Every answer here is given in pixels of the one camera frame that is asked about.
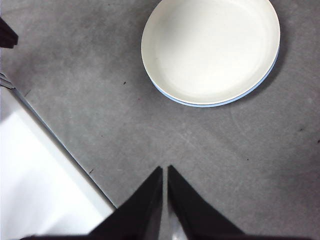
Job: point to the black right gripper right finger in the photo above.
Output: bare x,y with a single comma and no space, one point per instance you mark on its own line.
192,215

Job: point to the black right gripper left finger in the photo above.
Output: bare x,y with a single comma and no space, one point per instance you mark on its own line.
140,215

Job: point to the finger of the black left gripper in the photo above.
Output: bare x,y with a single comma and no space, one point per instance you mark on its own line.
7,35

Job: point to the white round plate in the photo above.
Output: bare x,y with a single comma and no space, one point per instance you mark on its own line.
207,52

